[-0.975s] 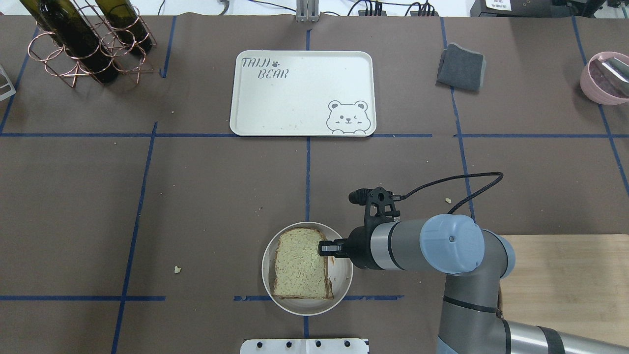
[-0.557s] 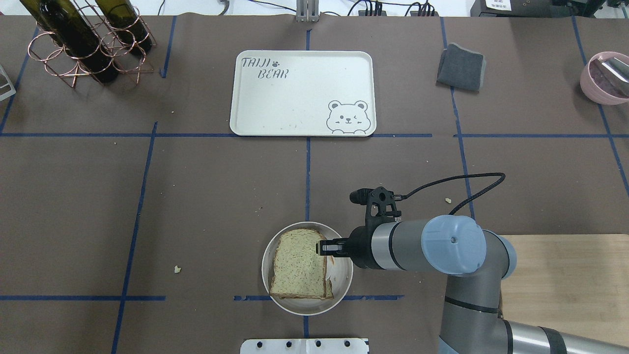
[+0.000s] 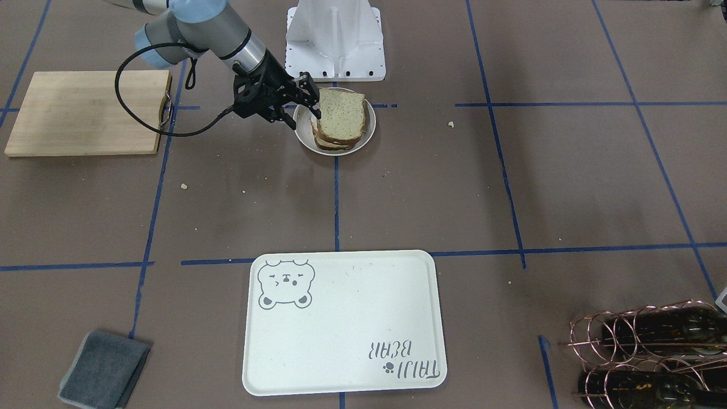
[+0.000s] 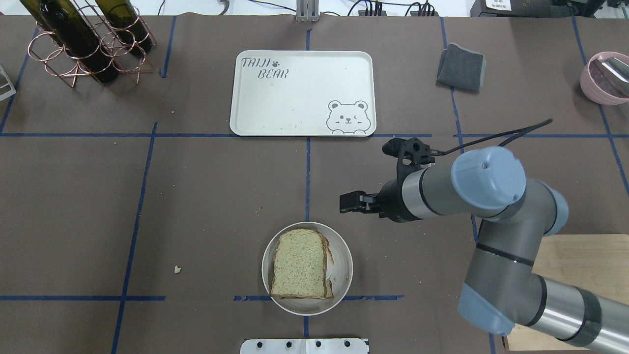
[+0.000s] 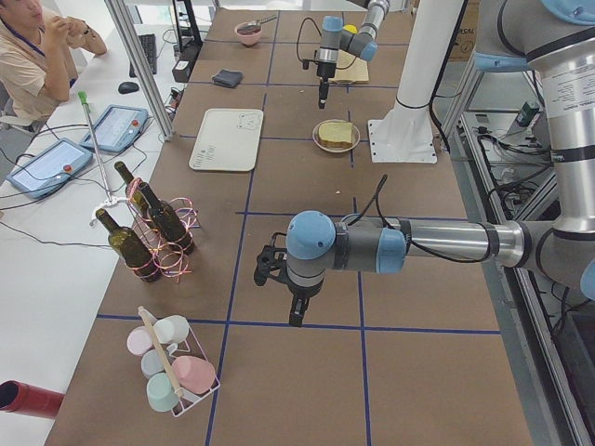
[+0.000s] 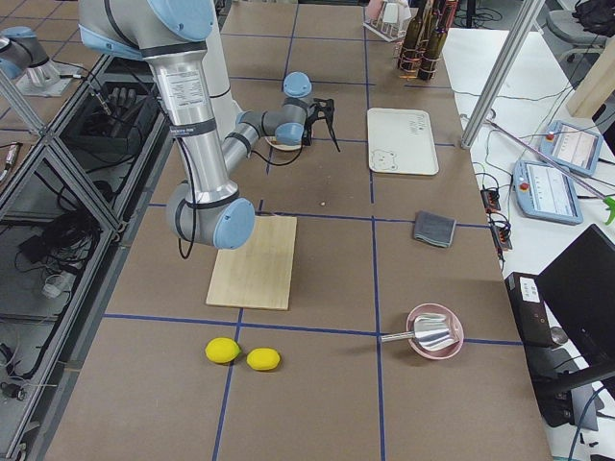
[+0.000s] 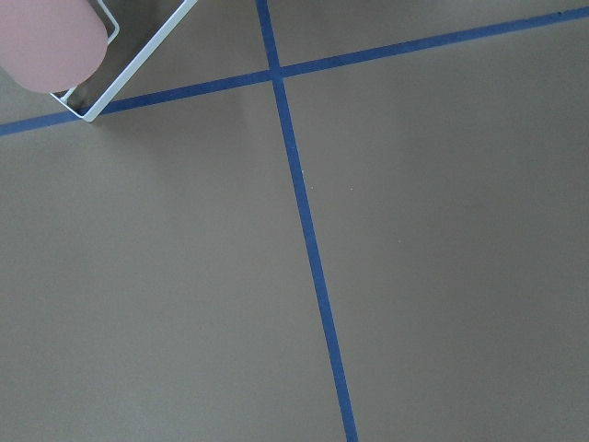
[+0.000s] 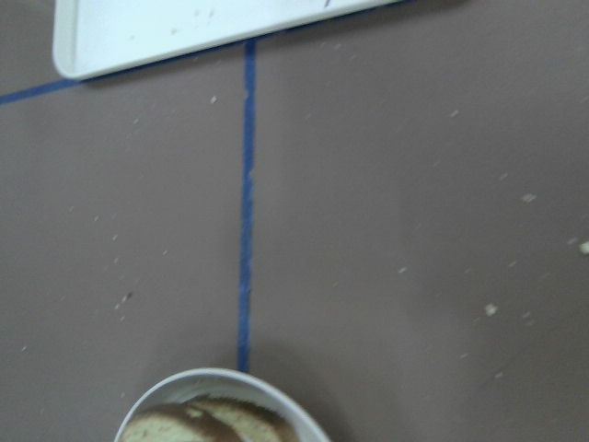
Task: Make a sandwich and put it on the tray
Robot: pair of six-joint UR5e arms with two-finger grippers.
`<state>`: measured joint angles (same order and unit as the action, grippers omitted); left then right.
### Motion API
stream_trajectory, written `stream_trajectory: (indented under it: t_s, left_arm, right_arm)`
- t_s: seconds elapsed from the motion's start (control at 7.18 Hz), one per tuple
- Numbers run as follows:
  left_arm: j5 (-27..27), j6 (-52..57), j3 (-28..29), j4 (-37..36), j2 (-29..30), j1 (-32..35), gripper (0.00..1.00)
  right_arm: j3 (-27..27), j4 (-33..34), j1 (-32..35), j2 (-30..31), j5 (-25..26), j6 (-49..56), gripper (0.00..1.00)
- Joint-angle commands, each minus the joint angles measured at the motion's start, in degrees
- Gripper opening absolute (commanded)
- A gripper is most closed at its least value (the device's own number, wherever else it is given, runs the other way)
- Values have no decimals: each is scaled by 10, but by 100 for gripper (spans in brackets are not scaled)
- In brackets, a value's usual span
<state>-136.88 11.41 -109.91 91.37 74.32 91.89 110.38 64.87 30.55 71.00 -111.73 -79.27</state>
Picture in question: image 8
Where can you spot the white round plate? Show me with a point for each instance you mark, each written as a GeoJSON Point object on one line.
{"type": "Point", "coordinates": [220, 382]}

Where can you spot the cream bear tray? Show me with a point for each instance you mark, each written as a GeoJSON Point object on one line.
{"type": "Point", "coordinates": [96, 38]}

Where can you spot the bread slice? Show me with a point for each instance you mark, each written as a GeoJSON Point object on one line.
{"type": "Point", "coordinates": [223, 407]}
{"type": "Point", "coordinates": [180, 422]}

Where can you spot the bread slice under egg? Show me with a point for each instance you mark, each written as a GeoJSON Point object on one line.
{"type": "Point", "coordinates": [223, 407]}

